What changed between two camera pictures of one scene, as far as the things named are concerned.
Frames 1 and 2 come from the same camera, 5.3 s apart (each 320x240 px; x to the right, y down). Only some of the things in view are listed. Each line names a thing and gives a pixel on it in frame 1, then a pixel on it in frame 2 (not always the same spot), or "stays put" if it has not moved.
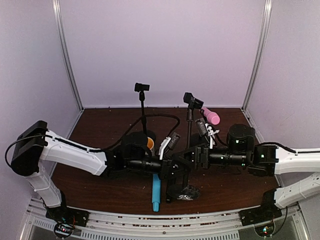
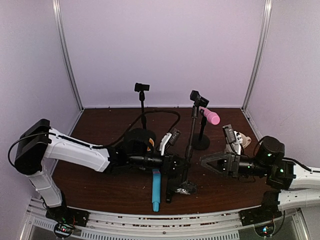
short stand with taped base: (189, 193) to (187, 186)
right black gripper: (203, 157) to (230, 164)
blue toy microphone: (156, 192) stays put
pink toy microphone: (212, 117) stays put
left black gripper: (165, 167) stays put
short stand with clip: (192, 102) to (201, 141)
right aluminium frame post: (268, 8) stays put
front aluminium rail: (290, 226) stays put
